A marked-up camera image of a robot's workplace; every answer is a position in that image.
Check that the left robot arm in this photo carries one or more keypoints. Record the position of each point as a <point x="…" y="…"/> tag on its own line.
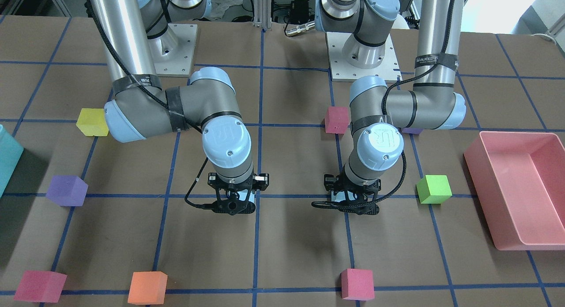
<point x="379" y="111"/>

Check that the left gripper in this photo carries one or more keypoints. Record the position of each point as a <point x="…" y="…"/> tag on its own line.
<point x="329" y="181"/>

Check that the yellow foam block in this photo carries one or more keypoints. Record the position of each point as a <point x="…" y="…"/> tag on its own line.
<point x="91" y="122"/>

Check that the purple foam block near tray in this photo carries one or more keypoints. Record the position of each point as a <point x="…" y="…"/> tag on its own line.
<point x="67" y="190"/>

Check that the purple foam block far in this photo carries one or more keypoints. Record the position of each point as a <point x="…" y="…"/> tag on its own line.
<point x="414" y="131"/>

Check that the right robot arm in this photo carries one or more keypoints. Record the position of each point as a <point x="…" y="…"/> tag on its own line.
<point x="142" y="108"/>

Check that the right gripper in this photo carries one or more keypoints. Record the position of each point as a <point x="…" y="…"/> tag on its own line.
<point x="263" y="179"/>

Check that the green foam block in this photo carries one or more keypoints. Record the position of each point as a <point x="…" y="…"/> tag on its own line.
<point x="433" y="189"/>

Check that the orange foam block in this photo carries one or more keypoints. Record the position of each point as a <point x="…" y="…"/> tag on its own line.
<point x="148" y="288"/>

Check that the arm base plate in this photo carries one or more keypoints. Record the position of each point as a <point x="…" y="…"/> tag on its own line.
<point x="388" y="64"/>
<point x="173" y="51"/>

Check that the light blue foam block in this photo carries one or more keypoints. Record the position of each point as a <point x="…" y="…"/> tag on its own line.
<point x="341" y="196"/>
<point x="247" y="195"/>

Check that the pink foam block middle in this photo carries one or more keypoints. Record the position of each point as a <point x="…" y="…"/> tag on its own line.
<point x="357" y="284"/>
<point x="336" y="120"/>

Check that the pink plastic tray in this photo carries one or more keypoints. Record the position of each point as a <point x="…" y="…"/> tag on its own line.
<point x="520" y="181"/>

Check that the teal plastic bin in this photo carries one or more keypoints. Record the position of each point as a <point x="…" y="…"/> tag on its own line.
<point x="10" y="153"/>

